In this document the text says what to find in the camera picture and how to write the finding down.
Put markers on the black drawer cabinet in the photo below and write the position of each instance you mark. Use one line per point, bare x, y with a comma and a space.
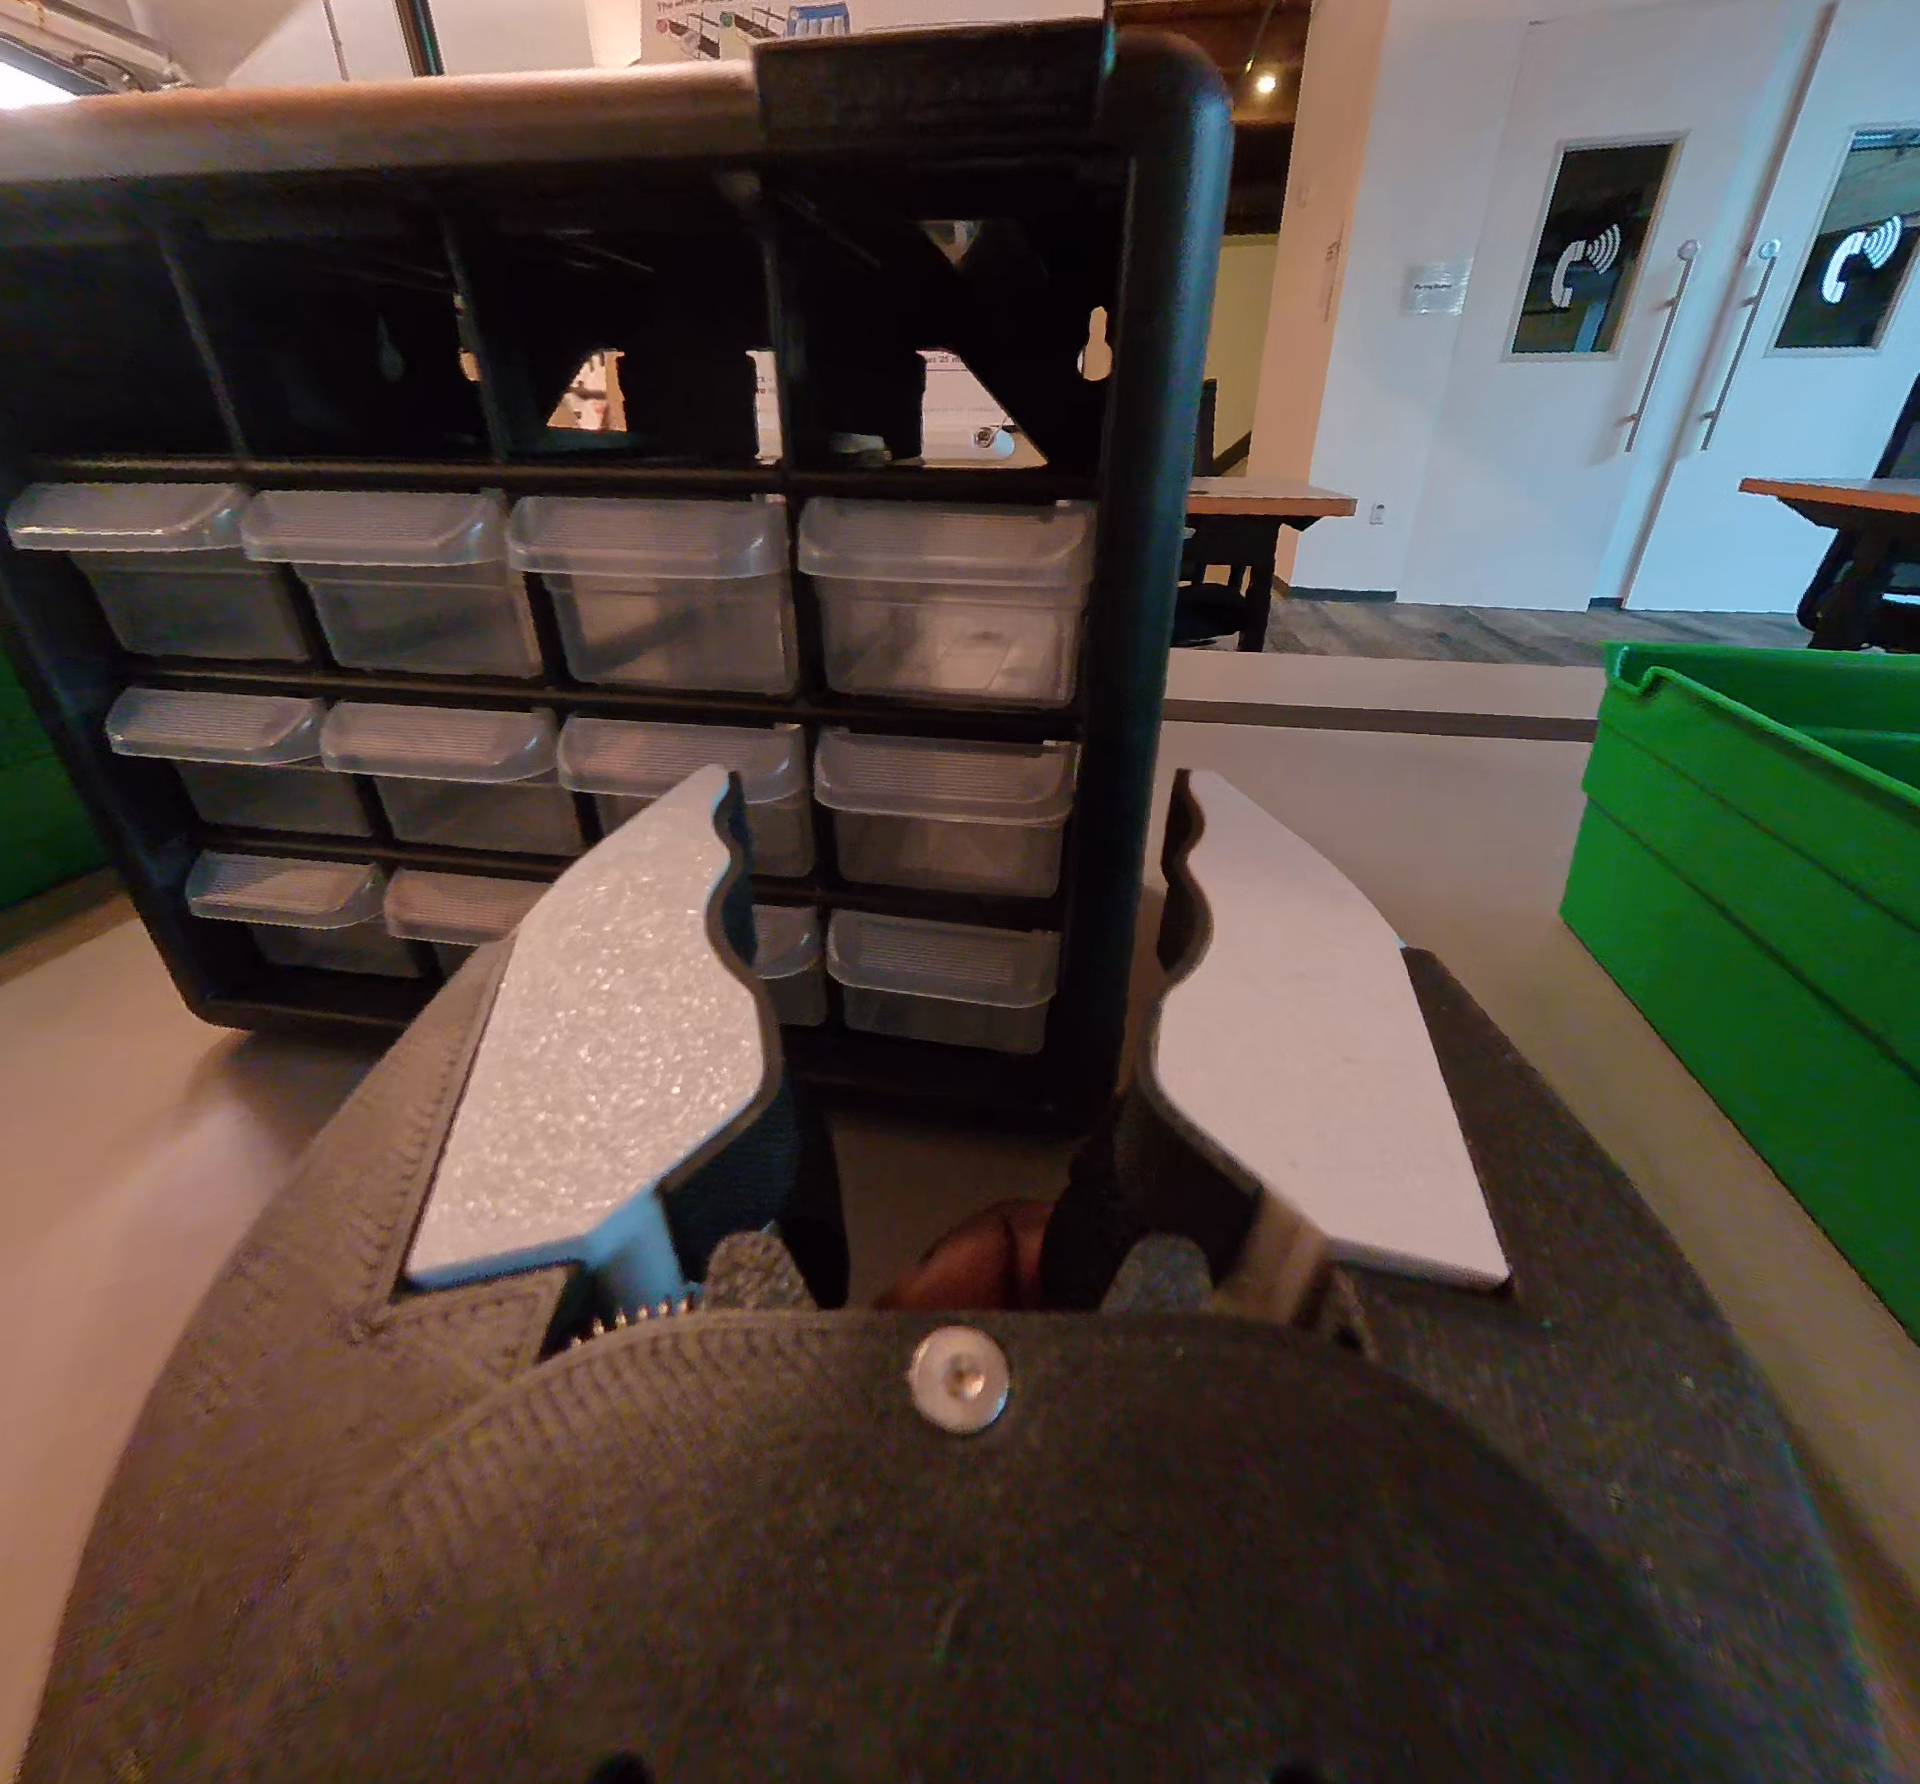
1169, 314

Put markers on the set of clear drawers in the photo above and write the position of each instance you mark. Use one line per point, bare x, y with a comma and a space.
929, 614

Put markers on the white phone booth door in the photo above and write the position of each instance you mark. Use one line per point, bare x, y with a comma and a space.
1771, 419
1561, 465

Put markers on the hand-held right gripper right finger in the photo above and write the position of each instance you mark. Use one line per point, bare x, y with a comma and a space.
1320, 1065

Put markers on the black textured block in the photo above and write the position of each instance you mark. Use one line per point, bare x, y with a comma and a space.
929, 89

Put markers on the wooden table black legs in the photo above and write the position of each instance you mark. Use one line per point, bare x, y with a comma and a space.
1830, 498
1274, 498

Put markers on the green plastic bin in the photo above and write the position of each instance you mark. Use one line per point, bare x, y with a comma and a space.
1726, 915
38, 794

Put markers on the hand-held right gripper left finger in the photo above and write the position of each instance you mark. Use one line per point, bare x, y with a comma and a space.
601, 1033

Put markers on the small white wall sign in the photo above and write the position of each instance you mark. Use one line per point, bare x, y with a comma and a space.
1439, 285

